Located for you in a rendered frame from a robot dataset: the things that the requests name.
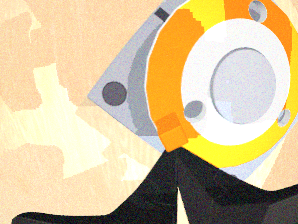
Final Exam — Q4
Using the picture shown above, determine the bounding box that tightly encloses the orange and yellow round plate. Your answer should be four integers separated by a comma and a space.
145, 0, 298, 168

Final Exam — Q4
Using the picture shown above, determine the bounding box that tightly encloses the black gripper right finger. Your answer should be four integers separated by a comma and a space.
174, 147, 298, 224

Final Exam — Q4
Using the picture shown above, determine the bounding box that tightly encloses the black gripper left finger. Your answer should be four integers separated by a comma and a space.
11, 149, 178, 224

